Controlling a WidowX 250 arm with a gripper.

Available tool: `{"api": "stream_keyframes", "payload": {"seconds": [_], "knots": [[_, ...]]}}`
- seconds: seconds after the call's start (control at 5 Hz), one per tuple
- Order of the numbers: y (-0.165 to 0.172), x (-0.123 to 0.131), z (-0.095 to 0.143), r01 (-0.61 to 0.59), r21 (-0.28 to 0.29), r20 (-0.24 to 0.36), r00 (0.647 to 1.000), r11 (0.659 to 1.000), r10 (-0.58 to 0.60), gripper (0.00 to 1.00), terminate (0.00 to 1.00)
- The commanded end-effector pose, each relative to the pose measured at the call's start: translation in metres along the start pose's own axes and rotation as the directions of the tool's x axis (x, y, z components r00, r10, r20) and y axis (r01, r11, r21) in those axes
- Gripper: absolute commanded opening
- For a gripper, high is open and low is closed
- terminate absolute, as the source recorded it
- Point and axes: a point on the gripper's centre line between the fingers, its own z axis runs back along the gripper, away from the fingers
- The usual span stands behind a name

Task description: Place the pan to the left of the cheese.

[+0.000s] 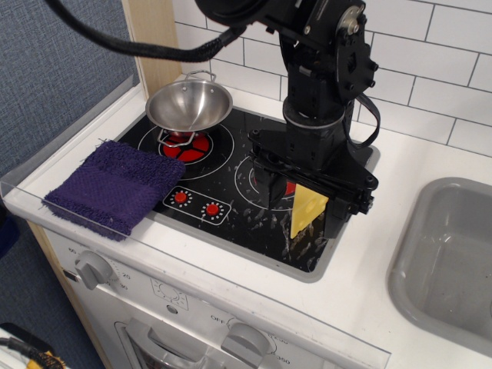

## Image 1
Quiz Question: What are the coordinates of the grey right oven knob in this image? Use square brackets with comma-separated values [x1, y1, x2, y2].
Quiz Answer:
[221, 323, 273, 368]

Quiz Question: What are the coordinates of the grey sink basin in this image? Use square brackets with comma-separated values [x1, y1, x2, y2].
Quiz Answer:
[388, 178, 491, 356]

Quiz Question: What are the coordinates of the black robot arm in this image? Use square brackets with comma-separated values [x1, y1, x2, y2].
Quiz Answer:
[198, 1, 378, 238]

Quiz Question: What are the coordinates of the yellow cheese wedge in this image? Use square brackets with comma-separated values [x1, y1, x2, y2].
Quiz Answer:
[290, 184, 329, 239]

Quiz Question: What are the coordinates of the grey oven knob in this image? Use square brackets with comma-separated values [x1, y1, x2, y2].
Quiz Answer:
[75, 251, 113, 291]
[221, 323, 273, 368]

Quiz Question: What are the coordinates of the thick black sleeved cable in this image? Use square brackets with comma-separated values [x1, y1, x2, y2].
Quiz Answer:
[44, 0, 247, 62]

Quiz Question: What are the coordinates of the black toy stovetop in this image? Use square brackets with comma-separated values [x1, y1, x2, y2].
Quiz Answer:
[119, 108, 347, 283]

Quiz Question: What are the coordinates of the light wooden side post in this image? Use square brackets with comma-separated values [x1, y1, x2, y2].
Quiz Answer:
[121, 0, 182, 98]

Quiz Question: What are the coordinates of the grey left oven knob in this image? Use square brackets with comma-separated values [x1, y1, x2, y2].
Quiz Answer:
[75, 251, 113, 291]

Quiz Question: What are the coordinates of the silver metal pot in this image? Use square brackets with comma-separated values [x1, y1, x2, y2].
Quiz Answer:
[145, 70, 233, 148]

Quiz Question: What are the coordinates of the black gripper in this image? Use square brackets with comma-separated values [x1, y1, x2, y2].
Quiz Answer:
[248, 119, 377, 239]

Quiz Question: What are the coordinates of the purple knitted cloth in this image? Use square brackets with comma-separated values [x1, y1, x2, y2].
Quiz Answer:
[43, 141, 185, 241]

